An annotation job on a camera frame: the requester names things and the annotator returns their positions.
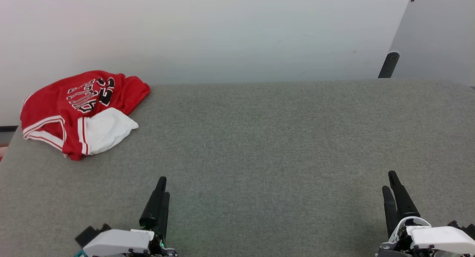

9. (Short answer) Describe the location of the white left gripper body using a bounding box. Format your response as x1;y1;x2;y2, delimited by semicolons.
82;229;178;257

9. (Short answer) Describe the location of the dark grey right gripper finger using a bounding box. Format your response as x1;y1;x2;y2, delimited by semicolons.
382;186;399;238
389;171;420;221

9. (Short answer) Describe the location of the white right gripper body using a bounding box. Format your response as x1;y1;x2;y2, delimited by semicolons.
376;216;475;257

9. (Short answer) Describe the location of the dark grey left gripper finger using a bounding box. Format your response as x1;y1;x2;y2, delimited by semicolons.
156;192;170;246
139;177;167;230

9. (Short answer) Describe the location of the red and white basketball jersey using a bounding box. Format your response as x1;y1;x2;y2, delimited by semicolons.
20;70;151;161

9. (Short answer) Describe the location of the black upright post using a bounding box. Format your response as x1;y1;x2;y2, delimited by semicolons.
378;52;400;79

